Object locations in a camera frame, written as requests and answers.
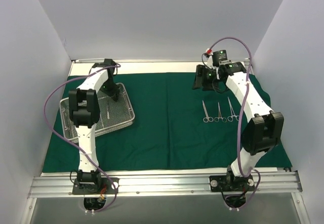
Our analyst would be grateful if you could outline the silver wire mesh tray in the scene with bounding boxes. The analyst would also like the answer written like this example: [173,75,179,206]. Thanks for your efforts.
[60,83,135,144]

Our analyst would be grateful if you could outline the steel surgical scissors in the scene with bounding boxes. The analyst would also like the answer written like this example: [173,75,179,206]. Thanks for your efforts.
[202,100,214,123]

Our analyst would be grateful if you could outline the steel forceps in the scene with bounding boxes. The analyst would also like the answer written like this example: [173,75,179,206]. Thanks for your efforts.
[214,102,227,123]

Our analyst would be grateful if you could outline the green surgical cloth kit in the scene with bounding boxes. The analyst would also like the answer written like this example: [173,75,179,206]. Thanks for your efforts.
[42,72,293,173]

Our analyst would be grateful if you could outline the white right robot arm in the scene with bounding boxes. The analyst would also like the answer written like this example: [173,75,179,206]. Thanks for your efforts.
[192,62,284,192]

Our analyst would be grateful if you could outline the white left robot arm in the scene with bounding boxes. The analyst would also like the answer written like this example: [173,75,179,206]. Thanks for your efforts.
[68,59,120,193]

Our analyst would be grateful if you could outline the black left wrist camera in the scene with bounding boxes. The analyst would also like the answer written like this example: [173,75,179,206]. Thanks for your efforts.
[103,59,116,67]

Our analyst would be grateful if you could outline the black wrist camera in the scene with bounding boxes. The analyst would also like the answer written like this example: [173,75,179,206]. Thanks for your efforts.
[103,59,116,67]
[212,50,228,67]

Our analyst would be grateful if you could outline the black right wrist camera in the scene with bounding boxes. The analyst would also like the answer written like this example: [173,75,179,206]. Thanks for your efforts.
[212,50,228,67]

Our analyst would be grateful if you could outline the back aluminium frame rail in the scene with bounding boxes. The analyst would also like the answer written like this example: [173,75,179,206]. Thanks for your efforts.
[72,58,201,64]

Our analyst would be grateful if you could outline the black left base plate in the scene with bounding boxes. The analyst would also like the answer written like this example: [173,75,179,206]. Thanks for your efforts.
[72,177,119,195]

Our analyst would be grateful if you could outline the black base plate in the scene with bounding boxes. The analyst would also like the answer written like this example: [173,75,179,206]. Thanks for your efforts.
[209,175,255,192]
[72,177,119,195]

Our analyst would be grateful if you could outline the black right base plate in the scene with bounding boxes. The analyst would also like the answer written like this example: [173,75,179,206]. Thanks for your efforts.
[209,175,255,192]

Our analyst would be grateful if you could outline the front aluminium frame rail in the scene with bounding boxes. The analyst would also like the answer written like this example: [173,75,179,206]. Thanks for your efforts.
[28,168,302,198]

